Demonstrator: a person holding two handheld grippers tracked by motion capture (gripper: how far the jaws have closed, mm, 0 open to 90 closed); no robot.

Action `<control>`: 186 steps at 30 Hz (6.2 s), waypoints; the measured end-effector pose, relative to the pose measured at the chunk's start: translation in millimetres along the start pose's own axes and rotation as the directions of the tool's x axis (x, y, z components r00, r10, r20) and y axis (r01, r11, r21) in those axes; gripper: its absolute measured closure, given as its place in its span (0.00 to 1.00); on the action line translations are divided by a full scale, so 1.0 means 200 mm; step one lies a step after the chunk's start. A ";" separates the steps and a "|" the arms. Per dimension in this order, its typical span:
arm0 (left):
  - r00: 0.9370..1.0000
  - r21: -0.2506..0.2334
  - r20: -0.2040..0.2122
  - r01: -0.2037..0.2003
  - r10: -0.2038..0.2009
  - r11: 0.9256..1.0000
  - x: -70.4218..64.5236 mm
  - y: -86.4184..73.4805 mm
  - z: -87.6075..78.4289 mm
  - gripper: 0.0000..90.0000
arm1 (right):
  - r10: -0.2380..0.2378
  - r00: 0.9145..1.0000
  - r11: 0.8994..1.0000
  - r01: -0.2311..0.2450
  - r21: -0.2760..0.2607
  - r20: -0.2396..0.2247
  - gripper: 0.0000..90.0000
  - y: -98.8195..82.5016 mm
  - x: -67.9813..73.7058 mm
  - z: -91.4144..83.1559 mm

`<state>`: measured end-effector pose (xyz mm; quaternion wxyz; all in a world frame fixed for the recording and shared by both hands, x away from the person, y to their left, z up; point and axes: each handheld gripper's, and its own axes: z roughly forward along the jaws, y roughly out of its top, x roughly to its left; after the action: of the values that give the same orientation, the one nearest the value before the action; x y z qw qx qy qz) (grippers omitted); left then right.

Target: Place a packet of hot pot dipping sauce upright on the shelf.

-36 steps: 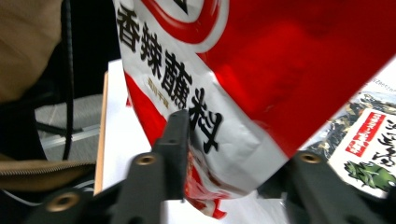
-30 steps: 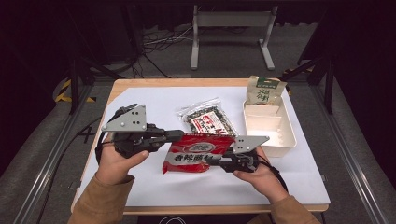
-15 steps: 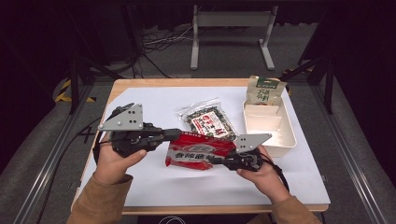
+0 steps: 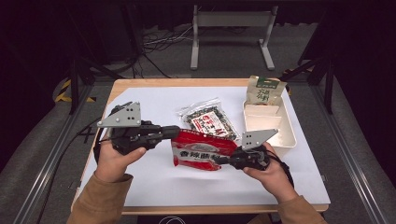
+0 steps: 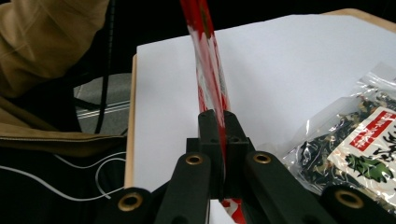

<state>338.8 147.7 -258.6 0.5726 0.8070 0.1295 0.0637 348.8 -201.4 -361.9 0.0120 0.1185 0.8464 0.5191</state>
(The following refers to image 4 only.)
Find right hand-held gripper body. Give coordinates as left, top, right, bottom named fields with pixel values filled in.
left=229, top=128, right=279, bottom=172

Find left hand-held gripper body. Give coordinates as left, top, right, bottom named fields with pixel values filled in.
left=96, top=101, right=163, bottom=157

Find red snack packet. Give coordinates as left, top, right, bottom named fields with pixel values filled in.
left=170, top=128, right=239, bottom=172

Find white plastic container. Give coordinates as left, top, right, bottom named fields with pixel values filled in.
left=242, top=95, right=298, bottom=157

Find beige and green snack packet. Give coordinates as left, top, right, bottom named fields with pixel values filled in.
left=246, top=75, right=289, bottom=106

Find person's right hand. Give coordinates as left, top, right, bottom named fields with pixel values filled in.
left=242, top=143, right=299, bottom=204

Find person's left hand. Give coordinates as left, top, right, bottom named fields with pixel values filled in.
left=94, top=135, right=148, bottom=184

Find clear packet of dark dried food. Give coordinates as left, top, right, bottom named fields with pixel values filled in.
left=176, top=97, right=241, bottom=142

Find black tripod stand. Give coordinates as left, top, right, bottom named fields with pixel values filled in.
left=66, top=46, right=126, bottom=116
left=279, top=55, right=336, bottom=115

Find grey metal stand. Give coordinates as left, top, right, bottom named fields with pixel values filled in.
left=189, top=4, right=279, bottom=71

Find white cable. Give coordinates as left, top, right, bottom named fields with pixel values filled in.
left=158, top=215, right=185, bottom=224

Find bundle of floor cables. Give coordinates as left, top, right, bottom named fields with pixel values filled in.
left=130, top=25, right=194, bottom=79

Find aluminium rail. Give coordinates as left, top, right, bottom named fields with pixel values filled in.
left=11, top=83, right=95, bottom=224
left=310, top=83, right=390, bottom=224

